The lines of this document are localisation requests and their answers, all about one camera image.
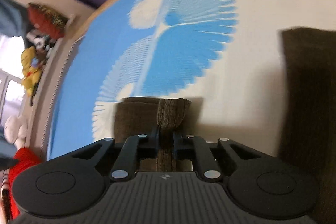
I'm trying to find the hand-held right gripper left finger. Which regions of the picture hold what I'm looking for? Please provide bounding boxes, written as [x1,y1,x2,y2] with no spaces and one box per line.
[71,126,161,181]

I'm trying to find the window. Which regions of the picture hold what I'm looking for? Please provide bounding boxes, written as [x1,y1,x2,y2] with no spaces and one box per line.
[0,35,27,119]

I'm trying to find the yellow plush toy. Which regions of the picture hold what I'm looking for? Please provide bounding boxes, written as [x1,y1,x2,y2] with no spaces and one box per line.
[21,46,44,96]

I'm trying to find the red patterned cushion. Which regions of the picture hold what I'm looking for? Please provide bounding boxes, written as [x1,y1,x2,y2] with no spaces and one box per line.
[26,2,69,39]

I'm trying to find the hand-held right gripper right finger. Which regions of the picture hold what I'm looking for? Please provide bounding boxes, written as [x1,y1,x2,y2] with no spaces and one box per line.
[173,132,263,180]

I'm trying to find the blue-grey curtain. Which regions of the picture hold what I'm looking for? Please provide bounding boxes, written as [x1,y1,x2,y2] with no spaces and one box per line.
[0,0,29,37]

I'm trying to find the brown corduroy pants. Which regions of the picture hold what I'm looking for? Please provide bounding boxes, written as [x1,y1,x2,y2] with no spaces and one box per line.
[114,27,336,224]

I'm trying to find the red blanket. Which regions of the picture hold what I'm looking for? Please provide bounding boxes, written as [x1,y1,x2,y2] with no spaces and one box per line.
[7,147,42,222]

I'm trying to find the blue and white bed sheet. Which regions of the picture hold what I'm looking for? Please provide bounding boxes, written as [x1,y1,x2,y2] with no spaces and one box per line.
[46,0,336,161]

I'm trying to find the black and white plush toy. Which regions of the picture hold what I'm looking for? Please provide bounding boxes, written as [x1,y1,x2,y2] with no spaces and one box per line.
[26,30,57,52]

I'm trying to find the beige padded headboard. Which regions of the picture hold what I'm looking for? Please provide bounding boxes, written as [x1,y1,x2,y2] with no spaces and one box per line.
[26,14,84,161]

